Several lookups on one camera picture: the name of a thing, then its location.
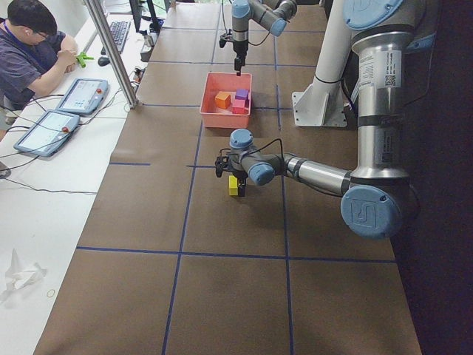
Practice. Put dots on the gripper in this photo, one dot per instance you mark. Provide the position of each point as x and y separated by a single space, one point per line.
241 175
239 49

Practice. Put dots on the yellow block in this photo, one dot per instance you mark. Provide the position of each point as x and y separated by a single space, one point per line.
233 186

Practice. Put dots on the purple block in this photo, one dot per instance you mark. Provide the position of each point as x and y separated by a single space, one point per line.
242 94

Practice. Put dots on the orange block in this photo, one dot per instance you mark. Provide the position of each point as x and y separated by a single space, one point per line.
222 100

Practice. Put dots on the red block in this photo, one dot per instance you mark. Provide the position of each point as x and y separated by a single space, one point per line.
239 107

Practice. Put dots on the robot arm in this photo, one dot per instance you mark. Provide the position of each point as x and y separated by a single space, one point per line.
375 195
273 16

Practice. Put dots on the pink plastic bin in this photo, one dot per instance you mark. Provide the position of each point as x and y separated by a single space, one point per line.
214 117

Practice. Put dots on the black monitor stand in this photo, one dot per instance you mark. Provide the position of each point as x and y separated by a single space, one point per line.
145 9

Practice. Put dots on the small grey device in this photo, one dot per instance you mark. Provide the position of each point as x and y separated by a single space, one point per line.
149 41

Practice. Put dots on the white mounting pole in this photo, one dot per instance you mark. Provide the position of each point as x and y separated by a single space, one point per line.
321 104

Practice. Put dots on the black keyboard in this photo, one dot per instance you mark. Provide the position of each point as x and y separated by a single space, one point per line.
120 31

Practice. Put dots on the black computer mouse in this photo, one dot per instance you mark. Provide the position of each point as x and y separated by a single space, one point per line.
103 61

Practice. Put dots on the far teach pendant tablet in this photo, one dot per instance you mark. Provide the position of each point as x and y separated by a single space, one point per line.
84 96

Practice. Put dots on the teach pendant tablet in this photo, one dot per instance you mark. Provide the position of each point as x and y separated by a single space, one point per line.
48 134
84 96

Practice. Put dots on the green toy object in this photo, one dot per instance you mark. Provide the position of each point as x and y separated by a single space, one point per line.
82 58

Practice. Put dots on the near teach pendant tablet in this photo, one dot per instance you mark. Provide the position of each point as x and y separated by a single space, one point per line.
48 134

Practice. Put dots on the seated person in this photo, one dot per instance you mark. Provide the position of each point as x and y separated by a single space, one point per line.
35 55

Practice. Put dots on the crumpled white tissue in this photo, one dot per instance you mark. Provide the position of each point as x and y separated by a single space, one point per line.
19 276

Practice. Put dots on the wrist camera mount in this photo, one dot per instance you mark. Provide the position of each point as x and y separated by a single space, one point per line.
225 38
223 162

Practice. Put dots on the aluminium frame post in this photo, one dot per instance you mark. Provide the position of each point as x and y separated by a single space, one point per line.
96 12

